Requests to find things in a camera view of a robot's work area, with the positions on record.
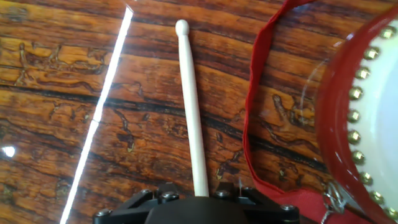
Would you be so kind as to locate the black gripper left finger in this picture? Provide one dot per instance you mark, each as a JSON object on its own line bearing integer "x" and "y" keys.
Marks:
{"x": 136, "y": 208}

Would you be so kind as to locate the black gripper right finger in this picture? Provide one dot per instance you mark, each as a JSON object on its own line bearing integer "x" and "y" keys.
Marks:
{"x": 267, "y": 213}

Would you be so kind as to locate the pale wooden drumstick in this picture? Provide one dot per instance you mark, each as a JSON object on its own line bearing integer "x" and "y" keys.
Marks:
{"x": 191, "y": 102}

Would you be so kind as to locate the red drum with white skin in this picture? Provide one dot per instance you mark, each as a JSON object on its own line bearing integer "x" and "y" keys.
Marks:
{"x": 382, "y": 109}

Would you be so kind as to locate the glossy wood grain board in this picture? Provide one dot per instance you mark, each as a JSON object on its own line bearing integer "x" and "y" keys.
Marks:
{"x": 62, "y": 124}

